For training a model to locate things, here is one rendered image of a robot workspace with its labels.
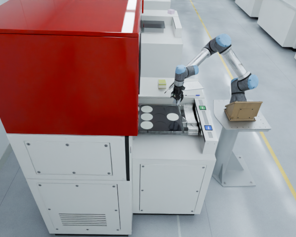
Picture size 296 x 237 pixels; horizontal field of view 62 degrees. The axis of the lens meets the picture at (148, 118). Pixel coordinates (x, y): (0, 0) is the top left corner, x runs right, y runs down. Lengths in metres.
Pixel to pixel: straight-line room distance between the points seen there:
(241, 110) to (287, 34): 4.28
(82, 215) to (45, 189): 0.39
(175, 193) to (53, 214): 0.99
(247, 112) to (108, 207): 1.40
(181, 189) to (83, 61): 1.38
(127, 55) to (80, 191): 1.08
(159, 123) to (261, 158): 1.65
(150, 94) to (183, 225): 1.24
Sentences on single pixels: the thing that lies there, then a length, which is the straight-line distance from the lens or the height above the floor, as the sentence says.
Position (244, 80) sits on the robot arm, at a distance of 2.25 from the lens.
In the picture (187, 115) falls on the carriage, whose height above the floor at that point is 0.88.
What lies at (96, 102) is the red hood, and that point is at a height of 1.45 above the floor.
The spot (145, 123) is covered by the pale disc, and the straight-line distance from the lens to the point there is 2.02.
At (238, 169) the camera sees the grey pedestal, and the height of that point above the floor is 0.02.
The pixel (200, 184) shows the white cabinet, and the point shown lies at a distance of 2.13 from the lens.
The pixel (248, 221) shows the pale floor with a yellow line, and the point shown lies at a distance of 2.71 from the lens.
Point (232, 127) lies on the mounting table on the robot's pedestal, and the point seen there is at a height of 0.82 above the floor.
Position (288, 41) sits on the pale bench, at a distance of 6.50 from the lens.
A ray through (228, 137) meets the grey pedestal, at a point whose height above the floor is 0.58.
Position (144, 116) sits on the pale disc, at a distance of 2.09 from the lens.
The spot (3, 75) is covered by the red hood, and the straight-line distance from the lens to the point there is 1.38.
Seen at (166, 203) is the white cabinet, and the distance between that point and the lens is 2.31.
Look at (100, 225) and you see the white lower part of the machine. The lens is 2.25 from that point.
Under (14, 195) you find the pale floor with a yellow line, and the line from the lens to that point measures 2.93.
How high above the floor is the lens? 2.19
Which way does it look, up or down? 39 degrees down
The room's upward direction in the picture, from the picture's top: 2 degrees clockwise
